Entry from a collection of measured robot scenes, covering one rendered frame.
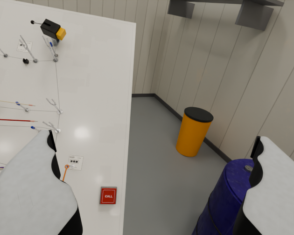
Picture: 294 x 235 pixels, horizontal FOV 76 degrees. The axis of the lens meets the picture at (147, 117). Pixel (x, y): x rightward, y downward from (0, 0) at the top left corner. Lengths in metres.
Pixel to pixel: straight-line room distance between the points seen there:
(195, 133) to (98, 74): 1.92
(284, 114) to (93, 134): 2.13
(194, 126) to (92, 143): 1.90
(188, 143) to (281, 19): 1.72
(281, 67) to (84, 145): 2.22
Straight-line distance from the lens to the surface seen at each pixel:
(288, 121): 2.49
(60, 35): 0.82
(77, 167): 0.73
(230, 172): 1.36
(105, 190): 0.70
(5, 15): 1.02
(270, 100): 2.56
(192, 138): 2.60
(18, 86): 0.85
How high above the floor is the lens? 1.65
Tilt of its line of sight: 28 degrees down
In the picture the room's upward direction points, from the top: 11 degrees clockwise
